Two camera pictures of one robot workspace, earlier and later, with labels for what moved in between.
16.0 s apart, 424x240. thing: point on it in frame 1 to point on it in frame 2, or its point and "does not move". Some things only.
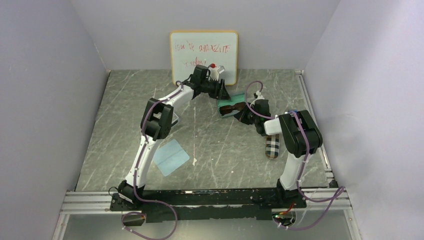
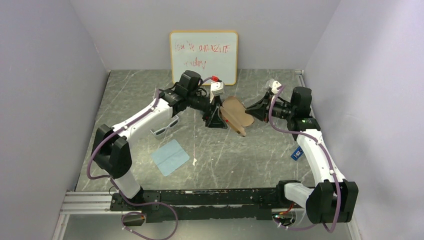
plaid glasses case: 272,145 to 233,112
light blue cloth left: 169,156 does not move
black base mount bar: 207,205 does not move
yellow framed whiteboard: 190,49 does not move
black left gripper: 220,93 to 216,121
